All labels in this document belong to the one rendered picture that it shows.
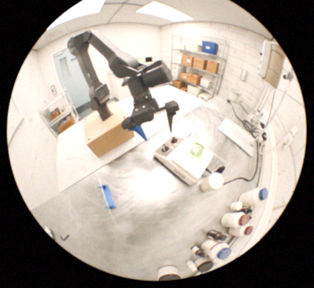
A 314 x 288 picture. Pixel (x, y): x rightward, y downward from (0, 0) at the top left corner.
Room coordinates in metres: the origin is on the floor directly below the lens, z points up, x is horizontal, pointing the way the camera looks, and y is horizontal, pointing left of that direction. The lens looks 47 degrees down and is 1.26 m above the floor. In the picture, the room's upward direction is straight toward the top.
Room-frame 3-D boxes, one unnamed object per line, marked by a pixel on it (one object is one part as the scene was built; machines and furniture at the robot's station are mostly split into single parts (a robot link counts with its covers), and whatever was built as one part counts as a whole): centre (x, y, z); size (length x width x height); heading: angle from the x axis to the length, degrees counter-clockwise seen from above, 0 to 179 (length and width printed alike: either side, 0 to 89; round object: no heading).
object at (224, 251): (-0.22, -0.18, 0.96); 0.06 x 0.06 x 0.11
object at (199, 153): (0.16, -0.13, 1.02); 0.06 x 0.05 x 0.08; 71
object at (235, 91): (0.85, -0.92, 1.01); 0.14 x 0.14 x 0.21
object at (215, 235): (-0.17, -0.19, 0.94); 0.03 x 0.03 x 0.08
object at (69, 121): (1.11, 2.06, 0.59); 0.65 x 0.48 x 0.93; 130
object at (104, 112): (0.33, 0.25, 1.04); 0.07 x 0.07 x 0.06; 47
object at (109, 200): (0.00, 0.18, 0.92); 0.10 x 0.03 x 0.04; 30
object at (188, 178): (0.16, -0.11, 0.94); 0.22 x 0.13 x 0.08; 45
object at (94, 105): (0.33, 0.25, 1.10); 0.09 x 0.07 x 0.06; 165
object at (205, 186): (0.04, -0.19, 0.94); 0.06 x 0.06 x 0.08
